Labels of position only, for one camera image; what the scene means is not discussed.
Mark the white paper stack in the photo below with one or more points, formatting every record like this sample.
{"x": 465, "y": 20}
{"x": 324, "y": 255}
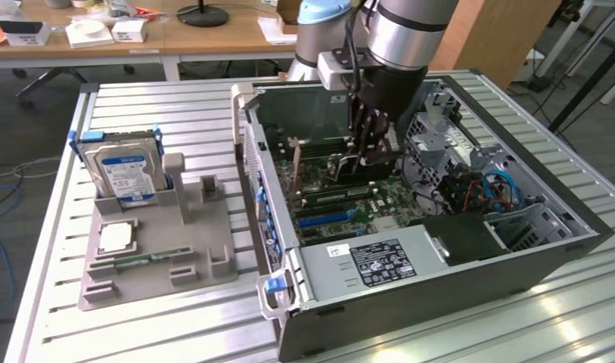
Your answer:
{"x": 277, "y": 36}

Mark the wooden cabinet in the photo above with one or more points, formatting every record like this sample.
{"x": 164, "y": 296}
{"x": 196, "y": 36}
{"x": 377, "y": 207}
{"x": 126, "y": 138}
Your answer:
{"x": 489, "y": 38}

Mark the RAM stick in motherboard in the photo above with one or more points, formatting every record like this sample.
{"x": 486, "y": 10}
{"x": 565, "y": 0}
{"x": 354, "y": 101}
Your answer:
{"x": 338, "y": 197}

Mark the white tape roll box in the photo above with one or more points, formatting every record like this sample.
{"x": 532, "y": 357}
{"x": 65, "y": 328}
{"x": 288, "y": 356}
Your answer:
{"x": 88, "y": 36}

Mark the small white printed box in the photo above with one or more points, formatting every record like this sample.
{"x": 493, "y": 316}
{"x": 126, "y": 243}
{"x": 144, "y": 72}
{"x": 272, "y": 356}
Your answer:
{"x": 128, "y": 34}

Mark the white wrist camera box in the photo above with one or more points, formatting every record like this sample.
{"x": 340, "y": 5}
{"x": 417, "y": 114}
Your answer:
{"x": 333, "y": 70}

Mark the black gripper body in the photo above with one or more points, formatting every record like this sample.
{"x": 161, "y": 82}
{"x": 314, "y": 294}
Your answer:
{"x": 393, "y": 90}

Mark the black office chair base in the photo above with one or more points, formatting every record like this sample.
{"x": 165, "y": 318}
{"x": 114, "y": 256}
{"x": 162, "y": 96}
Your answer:
{"x": 40, "y": 85}

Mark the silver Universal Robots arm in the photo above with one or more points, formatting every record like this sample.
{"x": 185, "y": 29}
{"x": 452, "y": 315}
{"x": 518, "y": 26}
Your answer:
{"x": 413, "y": 34}

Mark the green RAM stick on rack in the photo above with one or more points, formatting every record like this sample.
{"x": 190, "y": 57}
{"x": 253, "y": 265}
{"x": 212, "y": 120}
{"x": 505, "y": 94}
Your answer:
{"x": 146, "y": 260}

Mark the white box with black top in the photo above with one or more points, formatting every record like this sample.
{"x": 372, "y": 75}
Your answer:
{"x": 28, "y": 38}

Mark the blue expansion slot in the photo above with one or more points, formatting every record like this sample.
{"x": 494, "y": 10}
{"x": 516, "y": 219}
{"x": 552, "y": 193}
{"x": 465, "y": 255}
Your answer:
{"x": 328, "y": 219}

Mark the green motherboard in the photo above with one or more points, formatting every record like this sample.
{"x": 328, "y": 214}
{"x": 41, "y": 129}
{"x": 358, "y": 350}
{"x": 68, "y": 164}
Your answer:
{"x": 388, "y": 196}

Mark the brown cardboard box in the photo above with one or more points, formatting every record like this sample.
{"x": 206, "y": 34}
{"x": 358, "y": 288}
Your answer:
{"x": 288, "y": 11}

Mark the wooden desk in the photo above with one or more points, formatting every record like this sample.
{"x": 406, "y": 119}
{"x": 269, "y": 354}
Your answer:
{"x": 34, "y": 49}

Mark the grey plastic parts rack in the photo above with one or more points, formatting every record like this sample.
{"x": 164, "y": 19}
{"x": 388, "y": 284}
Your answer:
{"x": 161, "y": 272}

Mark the open black PC case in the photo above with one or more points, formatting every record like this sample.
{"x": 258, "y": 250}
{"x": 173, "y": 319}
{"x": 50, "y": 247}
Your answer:
{"x": 438, "y": 302}

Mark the black round lamp base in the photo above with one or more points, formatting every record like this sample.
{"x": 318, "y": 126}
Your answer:
{"x": 204, "y": 18}

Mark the grey power supply unit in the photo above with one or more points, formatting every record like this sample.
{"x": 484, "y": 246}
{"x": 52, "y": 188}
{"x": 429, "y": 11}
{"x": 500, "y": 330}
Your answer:
{"x": 378, "y": 264}

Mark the blue case release latch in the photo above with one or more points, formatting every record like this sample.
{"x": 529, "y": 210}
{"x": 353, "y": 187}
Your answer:
{"x": 273, "y": 286}

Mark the black slanted stand pole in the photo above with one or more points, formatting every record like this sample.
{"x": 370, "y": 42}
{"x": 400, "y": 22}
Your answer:
{"x": 590, "y": 83}

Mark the low-profile NVIDIA graphics card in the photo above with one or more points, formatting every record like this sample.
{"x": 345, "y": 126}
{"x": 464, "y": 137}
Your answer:
{"x": 338, "y": 174}

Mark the hard disk with blue rails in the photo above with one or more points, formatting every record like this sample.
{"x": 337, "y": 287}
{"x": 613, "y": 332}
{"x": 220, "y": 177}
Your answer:
{"x": 126, "y": 174}

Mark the silver metal disk bay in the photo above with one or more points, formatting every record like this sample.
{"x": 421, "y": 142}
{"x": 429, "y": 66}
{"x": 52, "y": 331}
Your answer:
{"x": 433, "y": 151}
{"x": 529, "y": 227}

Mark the silver CPU chip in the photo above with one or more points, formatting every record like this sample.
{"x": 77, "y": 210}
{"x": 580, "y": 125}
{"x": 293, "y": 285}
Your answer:
{"x": 117, "y": 238}

